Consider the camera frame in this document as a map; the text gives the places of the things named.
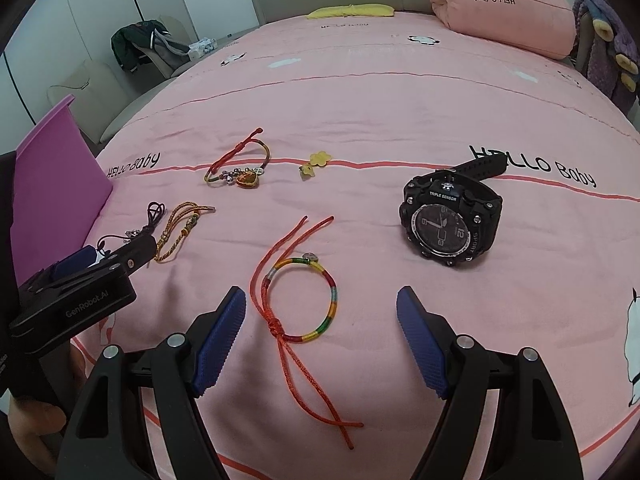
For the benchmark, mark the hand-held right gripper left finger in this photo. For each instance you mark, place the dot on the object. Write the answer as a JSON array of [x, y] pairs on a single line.
[[220, 340]]

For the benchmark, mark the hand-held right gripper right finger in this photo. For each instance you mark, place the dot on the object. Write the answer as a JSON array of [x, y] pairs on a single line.
[[422, 340]]

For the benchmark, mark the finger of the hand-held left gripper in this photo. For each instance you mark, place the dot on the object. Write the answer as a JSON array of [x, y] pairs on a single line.
[[137, 255], [75, 262]]

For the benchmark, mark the purple plastic basin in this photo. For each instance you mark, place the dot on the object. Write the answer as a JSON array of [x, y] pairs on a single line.
[[55, 175]]

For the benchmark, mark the black wristwatch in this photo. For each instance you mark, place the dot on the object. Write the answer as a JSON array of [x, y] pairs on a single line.
[[442, 230]]

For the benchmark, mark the yellow flower charm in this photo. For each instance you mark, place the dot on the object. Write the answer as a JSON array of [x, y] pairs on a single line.
[[319, 158]]

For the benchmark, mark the person's left hand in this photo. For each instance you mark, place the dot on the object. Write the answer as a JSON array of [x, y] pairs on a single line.
[[40, 425]]

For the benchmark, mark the beige chair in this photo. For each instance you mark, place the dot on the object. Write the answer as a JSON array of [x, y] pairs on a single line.
[[172, 62], [85, 90]]

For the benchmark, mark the grey bag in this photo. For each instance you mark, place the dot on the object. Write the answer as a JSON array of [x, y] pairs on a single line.
[[167, 45]]

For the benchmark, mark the dark green jacket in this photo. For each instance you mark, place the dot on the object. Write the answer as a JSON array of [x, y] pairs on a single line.
[[132, 42]]

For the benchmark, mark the white tissue pack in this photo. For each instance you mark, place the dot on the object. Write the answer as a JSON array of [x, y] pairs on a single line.
[[201, 48]]

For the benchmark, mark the white wardrobe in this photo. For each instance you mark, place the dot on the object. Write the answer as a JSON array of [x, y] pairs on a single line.
[[60, 35]]

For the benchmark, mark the pink panda print bedsheet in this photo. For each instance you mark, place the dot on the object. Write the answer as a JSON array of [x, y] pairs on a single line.
[[375, 110]]

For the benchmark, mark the small yellow pillow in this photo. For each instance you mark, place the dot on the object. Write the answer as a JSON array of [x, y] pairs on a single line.
[[350, 11]]

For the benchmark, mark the pink pillow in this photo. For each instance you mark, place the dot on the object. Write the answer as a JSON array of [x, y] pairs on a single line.
[[505, 25]]

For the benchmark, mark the purple plush garment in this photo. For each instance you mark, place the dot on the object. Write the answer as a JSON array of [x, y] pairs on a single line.
[[607, 55]]

